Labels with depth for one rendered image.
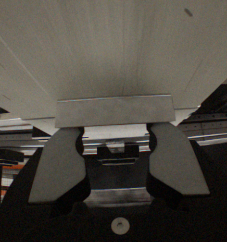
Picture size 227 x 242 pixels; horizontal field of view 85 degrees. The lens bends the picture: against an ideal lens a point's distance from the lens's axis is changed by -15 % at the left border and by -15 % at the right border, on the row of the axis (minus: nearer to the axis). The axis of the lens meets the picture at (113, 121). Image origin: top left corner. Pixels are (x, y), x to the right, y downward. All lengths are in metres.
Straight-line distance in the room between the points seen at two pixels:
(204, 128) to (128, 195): 0.40
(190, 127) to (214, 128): 0.09
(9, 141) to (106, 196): 0.48
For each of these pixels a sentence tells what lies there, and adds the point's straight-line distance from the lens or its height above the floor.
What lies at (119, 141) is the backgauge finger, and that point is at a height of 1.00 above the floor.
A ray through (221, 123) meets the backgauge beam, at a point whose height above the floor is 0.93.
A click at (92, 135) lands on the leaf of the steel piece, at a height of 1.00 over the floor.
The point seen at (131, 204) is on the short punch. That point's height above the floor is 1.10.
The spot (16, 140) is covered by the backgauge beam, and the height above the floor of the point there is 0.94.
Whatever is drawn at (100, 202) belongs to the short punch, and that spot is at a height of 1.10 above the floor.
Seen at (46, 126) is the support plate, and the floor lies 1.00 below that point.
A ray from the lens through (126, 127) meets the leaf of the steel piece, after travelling 0.17.
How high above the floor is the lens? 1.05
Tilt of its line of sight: 19 degrees down
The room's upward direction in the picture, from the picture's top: 177 degrees clockwise
